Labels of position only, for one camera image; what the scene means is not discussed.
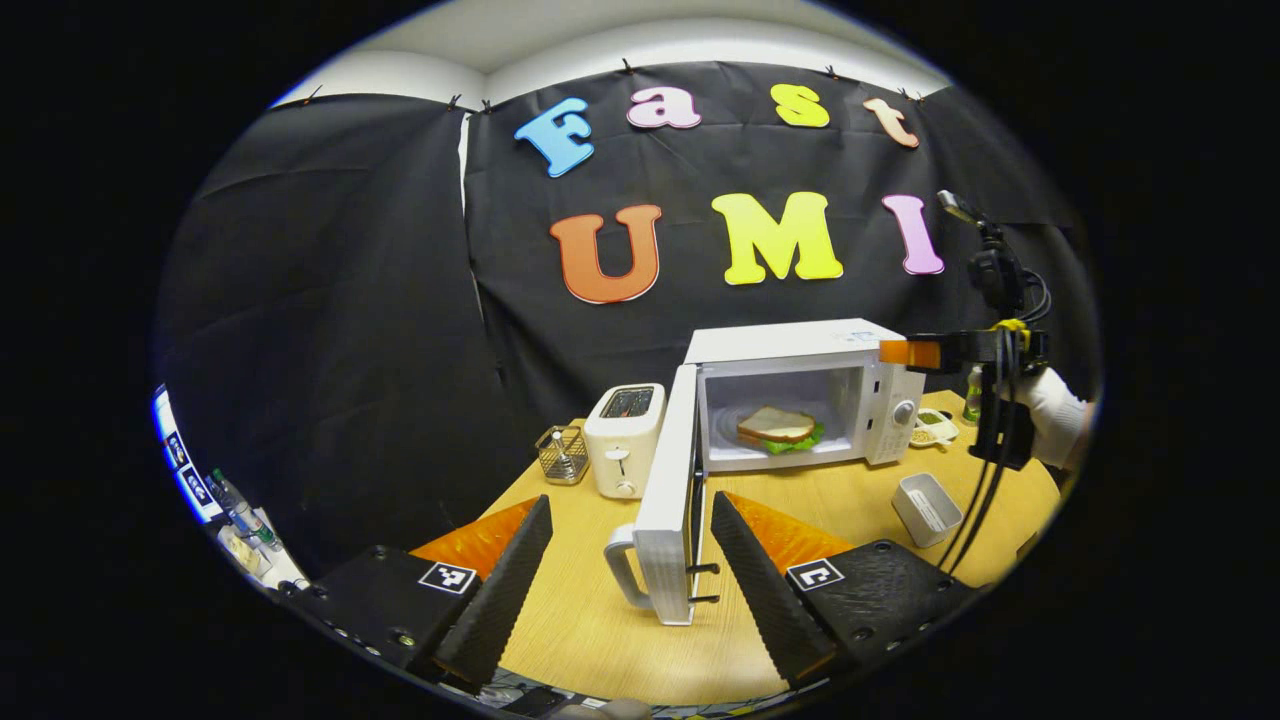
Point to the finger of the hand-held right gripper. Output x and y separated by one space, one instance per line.
950 352

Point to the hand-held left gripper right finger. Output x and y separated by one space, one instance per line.
755 590

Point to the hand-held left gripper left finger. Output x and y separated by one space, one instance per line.
500 590

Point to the bread and lettuce sandwich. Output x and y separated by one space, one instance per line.
775 425

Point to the white microwave oven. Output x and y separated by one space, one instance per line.
780 345

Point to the green label drink bottle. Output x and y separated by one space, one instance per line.
973 400

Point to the white divided dish with beans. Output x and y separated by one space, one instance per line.
935 430

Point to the white rectangular tray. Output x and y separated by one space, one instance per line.
925 510

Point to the white toaster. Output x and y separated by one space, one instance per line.
625 440

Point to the clear plastic bottle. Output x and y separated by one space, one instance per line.
242 512

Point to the black backdrop cloth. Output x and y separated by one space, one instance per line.
330 300

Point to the blue and white board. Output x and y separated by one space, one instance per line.
180 455

